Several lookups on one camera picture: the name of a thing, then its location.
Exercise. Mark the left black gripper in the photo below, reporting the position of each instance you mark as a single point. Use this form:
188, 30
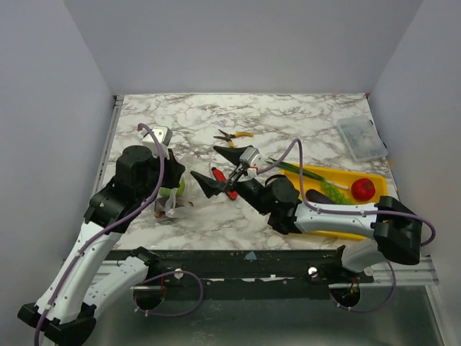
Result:
174, 168

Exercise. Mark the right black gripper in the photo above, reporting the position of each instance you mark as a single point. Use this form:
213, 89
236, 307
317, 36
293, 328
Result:
230, 179

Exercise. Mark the green cabbage toy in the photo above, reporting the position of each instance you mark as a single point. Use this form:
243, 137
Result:
166, 192

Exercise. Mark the clear zip top bag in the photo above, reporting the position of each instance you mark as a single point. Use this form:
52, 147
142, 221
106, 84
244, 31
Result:
193, 197

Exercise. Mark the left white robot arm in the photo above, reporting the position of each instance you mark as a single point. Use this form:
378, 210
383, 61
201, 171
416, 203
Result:
66, 313

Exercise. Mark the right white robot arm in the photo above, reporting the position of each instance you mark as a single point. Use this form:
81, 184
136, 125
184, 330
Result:
391, 232

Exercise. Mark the red black utility knife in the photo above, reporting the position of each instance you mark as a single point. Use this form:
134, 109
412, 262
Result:
219, 176

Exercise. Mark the green onion toy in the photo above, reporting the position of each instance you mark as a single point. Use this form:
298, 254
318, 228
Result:
306, 173

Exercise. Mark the purple toy eggplant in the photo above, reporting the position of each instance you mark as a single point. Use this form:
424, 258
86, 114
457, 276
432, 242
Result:
315, 196

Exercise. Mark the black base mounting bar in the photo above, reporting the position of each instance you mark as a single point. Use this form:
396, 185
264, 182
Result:
251, 275

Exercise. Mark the green toy grapes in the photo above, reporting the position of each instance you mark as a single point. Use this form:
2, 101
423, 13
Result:
334, 194

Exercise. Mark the yellow plastic tray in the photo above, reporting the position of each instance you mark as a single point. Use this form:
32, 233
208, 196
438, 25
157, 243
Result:
341, 177

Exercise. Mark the red toy tomato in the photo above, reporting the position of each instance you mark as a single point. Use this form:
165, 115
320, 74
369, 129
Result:
363, 190

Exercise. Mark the clear plastic screw box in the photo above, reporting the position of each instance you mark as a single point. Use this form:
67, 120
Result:
361, 138

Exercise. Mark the yellow handled pliers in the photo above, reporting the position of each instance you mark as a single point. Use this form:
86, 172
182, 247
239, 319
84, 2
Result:
229, 137

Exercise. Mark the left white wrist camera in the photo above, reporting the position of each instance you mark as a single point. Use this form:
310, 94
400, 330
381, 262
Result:
163, 135

